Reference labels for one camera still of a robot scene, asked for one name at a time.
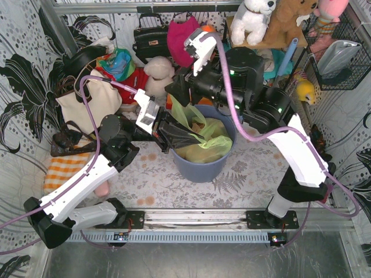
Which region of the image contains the green plastic trash bag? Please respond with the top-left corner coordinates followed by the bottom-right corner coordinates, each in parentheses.
top-left (170, 96), bottom-right (233, 164)

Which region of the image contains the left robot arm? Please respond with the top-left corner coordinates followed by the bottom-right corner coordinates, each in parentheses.
top-left (24, 108), bottom-right (204, 249)

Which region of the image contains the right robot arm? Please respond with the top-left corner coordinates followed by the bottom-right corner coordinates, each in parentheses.
top-left (165, 47), bottom-right (329, 228)

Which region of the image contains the rainbow striped bag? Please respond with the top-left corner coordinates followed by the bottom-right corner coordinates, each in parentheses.
top-left (165, 94), bottom-right (213, 110)

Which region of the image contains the blue-grey trash bin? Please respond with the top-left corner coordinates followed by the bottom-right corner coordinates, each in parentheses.
top-left (171, 105), bottom-right (237, 183)

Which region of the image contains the cream canvas tote bag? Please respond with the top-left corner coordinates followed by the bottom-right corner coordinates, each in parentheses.
top-left (56, 79), bottom-right (122, 134)

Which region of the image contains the dark brown leather bag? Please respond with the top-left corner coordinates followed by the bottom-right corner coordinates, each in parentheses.
top-left (50, 120), bottom-right (97, 157)

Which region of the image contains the white fluffy plush toy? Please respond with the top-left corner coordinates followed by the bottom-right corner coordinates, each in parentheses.
top-left (144, 56), bottom-right (175, 98)

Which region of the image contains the red folded cloth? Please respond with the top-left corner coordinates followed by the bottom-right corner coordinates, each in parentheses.
top-left (112, 68), bottom-right (148, 104)

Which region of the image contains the black leather handbag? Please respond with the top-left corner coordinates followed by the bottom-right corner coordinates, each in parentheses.
top-left (132, 13), bottom-right (171, 64)

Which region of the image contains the orange plush toy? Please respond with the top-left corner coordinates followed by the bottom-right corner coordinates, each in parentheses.
top-left (201, 24), bottom-right (216, 32)

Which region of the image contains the magenta felt hat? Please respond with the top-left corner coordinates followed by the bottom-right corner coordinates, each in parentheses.
top-left (167, 16), bottom-right (200, 67)

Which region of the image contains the colourful scarf bundle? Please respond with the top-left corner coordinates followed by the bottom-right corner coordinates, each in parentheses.
top-left (96, 48), bottom-right (136, 82)

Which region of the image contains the white grey plush dog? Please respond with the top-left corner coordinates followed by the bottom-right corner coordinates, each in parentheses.
top-left (231, 0), bottom-right (277, 46)

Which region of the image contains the teal folded towel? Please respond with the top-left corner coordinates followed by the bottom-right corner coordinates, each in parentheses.
top-left (223, 46), bottom-right (285, 87)

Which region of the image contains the pink cylinder object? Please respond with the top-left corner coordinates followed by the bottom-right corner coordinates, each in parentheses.
top-left (94, 180), bottom-right (110, 197)

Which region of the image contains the blue floor squeegee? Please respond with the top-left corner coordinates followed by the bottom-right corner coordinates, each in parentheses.
top-left (273, 38), bottom-right (299, 87)

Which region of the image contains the brown teddy bear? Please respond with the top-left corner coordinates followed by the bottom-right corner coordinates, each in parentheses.
top-left (263, 0), bottom-right (318, 45)

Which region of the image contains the yellow plush toy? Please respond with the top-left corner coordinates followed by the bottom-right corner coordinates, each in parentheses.
top-left (294, 71), bottom-right (315, 105)

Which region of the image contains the orange checkered cloth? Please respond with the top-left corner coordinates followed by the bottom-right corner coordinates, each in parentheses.
top-left (43, 153), bottom-right (93, 195)

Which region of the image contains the wooden metal shelf rack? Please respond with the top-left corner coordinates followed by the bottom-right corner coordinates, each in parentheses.
top-left (239, 34), bottom-right (307, 90)

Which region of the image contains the silver foil pouch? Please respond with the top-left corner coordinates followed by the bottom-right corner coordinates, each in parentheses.
top-left (317, 40), bottom-right (362, 75)

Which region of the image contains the pink plush toy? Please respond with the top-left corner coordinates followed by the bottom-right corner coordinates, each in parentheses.
top-left (308, 0), bottom-right (349, 37)

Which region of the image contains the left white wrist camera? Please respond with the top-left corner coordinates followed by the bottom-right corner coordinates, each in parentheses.
top-left (134, 89), bottom-right (159, 134)

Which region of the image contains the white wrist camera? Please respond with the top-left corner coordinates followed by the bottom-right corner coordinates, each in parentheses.
top-left (184, 28), bottom-right (217, 76)
top-left (134, 89), bottom-right (159, 134)

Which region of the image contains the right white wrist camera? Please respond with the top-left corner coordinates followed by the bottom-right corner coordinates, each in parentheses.
top-left (184, 28), bottom-right (217, 76)

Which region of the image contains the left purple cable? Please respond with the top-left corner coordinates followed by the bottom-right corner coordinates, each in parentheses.
top-left (0, 74), bottom-right (140, 255)

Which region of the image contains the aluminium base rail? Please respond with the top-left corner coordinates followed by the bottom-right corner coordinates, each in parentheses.
top-left (66, 208), bottom-right (355, 246)

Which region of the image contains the black wire basket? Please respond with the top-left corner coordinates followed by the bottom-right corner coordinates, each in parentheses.
top-left (303, 14), bottom-right (370, 91)

